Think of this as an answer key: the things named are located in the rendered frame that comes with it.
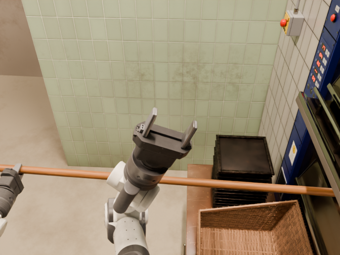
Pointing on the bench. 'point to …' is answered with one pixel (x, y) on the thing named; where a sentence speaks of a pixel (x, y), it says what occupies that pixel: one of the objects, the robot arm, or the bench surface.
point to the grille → (281, 180)
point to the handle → (328, 117)
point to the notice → (292, 153)
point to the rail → (321, 138)
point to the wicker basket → (278, 236)
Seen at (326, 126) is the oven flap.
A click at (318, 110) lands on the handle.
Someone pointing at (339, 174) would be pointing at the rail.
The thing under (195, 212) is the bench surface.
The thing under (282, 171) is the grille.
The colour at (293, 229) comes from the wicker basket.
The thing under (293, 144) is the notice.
